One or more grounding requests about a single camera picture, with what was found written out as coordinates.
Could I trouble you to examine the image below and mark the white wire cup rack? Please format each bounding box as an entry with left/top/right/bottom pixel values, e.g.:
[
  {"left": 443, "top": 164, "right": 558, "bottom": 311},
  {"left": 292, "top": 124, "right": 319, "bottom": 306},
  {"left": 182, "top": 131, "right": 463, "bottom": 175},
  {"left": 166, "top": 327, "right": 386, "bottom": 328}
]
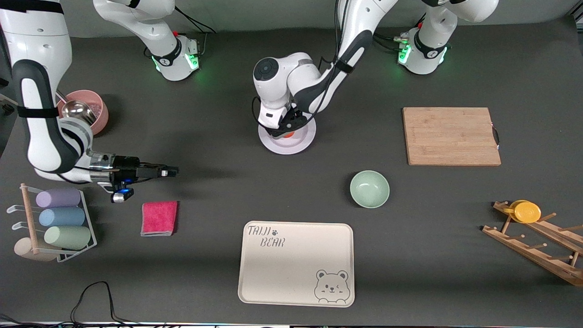
[{"left": 7, "top": 183, "right": 97, "bottom": 263}]

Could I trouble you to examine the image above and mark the pink bowl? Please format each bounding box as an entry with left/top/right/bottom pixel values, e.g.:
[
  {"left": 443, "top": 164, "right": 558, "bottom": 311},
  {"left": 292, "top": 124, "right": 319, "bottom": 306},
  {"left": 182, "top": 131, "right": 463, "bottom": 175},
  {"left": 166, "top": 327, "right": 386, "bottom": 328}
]
[{"left": 57, "top": 90, "right": 109, "bottom": 136}]

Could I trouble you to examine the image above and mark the thin black table cable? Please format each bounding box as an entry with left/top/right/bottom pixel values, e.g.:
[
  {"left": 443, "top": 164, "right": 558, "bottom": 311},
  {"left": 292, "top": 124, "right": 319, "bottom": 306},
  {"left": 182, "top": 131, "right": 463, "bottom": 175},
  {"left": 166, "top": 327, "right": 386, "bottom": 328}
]
[{"left": 0, "top": 281, "right": 151, "bottom": 326}]

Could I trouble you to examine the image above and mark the blue cup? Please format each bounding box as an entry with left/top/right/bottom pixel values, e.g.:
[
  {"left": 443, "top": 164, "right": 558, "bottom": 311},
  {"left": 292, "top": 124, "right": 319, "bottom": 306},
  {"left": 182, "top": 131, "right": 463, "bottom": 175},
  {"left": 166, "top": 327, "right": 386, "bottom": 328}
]
[{"left": 39, "top": 207, "right": 86, "bottom": 227}]

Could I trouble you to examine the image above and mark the wooden cutting board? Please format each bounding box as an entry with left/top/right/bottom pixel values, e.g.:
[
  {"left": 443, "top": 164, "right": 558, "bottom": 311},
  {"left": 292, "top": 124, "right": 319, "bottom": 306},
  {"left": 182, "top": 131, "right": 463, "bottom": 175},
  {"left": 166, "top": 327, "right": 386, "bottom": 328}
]
[{"left": 403, "top": 107, "right": 501, "bottom": 166}]

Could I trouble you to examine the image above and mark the purple cup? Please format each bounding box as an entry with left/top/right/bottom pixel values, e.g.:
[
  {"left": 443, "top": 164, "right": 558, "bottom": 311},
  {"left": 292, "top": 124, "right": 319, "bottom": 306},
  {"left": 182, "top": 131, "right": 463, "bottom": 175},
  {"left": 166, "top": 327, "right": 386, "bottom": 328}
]
[{"left": 36, "top": 188, "right": 81, "bottom": 208}]

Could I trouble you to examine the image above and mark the metal scoop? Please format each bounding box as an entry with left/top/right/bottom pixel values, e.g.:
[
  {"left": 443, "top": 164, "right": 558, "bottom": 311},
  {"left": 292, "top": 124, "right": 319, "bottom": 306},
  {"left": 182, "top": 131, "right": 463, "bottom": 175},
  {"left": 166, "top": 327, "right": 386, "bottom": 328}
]
[{"left": 56, "top": 90, "right": 97, "bottom": 126}]

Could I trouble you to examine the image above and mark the black left arm base cable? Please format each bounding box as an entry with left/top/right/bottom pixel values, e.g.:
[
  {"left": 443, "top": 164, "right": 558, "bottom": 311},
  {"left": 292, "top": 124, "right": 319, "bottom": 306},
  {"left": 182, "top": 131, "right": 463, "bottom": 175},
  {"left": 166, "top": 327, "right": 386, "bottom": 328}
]
[{"left": 373, "top": 13, "right": 426, "bottom": 48}]

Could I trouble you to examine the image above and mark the white round plate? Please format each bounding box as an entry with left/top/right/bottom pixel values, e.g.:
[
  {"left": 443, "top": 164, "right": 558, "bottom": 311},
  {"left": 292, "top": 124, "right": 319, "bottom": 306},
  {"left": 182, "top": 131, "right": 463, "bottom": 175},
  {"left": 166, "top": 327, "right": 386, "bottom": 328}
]
[{"left": 258, "top": 116, "right": 317, "bottom": 155}]

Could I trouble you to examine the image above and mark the pink folded cloth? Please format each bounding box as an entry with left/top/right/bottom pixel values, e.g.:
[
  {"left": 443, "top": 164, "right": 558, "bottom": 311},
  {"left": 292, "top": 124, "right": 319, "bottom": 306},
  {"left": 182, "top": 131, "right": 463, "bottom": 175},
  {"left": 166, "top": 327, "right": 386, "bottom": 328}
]
[{"left": 140, "top": 201, "right": 178, "bottom": 236}]

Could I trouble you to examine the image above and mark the black arm base cable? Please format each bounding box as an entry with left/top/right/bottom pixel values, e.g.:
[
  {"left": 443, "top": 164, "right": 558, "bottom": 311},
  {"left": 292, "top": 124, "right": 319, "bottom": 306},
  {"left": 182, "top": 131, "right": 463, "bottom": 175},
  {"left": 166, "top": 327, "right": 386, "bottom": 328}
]
[
  {"left": 173, "top": 5, "right": 215, "bottom": 55},
  {"left": 373, "top": 13, "right": 426, "bottom": 48}
]

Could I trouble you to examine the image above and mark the wooden peg drying rack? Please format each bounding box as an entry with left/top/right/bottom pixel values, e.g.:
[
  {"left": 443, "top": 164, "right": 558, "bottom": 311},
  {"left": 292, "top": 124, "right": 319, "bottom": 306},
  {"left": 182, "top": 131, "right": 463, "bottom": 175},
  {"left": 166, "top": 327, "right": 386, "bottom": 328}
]
[{"left": 482, "top": 200, "right": 583, "bottom": 287}]

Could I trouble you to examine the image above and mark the black right arm base cable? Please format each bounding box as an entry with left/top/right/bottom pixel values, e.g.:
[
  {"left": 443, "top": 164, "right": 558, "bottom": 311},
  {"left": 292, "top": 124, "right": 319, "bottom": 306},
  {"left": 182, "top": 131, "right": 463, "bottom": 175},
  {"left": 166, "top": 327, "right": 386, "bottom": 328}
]
[{"left": 173, "top": 5, "right": 215, "bottom": 55}]

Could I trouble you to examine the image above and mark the cream tray with bear print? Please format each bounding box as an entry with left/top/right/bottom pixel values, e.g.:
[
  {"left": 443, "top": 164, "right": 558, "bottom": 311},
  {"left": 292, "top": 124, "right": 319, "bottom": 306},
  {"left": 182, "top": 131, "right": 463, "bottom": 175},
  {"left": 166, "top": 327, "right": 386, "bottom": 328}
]
[{"left": 238, "top": 221, "right": 355, "bottom": 308}]

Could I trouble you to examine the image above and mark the yellow cup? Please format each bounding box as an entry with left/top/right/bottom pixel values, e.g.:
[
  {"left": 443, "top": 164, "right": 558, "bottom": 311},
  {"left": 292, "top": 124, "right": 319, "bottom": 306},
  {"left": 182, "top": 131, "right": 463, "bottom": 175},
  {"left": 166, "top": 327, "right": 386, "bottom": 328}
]
[{"left": 503, "top": 200, "right": 542, "bottom": 224}]

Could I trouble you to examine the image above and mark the light green bowl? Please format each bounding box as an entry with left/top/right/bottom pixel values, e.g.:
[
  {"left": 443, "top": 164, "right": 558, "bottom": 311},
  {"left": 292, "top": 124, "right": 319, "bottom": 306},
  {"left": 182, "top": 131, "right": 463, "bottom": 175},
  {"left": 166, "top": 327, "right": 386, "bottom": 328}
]
[{"left": 350, "top": 170, "right": 390, "bottom": 209}]

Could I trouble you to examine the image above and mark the pale green cup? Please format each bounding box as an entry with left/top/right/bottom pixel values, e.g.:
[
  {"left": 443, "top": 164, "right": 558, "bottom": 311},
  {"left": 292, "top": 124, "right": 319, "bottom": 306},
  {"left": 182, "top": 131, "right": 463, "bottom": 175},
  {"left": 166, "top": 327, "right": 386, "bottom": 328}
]
[{"left": 44, "top": 225, "right": 92, "bottom": 250}]

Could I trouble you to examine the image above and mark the beige cup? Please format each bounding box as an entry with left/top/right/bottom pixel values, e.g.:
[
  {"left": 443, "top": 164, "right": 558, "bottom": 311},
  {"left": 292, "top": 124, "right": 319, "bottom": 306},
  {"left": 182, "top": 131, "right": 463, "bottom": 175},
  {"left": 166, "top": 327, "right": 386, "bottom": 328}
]
[{"left": 14, "top": 238, "right": 57, "bottom": 262}]

